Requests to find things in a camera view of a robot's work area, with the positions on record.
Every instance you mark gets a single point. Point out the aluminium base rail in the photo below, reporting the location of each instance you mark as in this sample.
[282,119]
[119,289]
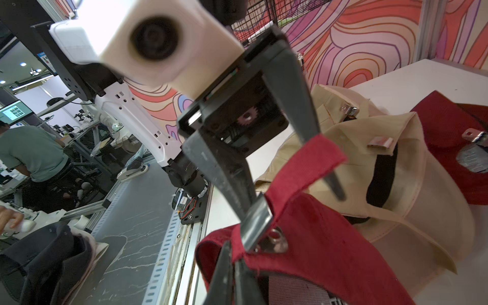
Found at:
[176,278]

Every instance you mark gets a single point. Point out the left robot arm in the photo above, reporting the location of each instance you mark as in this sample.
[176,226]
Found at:
[106,89]

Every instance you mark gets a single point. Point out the dark red cap front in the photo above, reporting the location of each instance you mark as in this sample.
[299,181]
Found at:
[449,132]

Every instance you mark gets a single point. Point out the red Colorado cap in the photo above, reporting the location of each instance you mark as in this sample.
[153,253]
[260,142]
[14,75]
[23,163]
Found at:
[325,252]

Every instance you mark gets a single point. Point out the person in green shirt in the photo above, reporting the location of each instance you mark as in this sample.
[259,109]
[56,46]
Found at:
[40,156]

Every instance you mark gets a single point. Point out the computer monitor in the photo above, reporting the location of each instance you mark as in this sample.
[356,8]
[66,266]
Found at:
[15,112]

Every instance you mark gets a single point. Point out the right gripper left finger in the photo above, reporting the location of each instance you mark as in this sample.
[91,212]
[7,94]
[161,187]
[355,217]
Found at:
[221,287]

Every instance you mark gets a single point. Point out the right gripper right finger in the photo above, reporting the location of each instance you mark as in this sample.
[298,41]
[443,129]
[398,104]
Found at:
[246,291]

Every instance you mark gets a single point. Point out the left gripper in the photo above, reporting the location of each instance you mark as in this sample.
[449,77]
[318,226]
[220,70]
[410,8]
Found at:
[239,113]

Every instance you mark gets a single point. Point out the black wire basket left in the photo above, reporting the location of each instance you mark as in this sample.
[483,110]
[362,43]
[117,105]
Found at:
[262,14]

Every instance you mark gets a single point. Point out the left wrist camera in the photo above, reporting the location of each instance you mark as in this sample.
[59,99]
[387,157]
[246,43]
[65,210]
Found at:
[185,44]

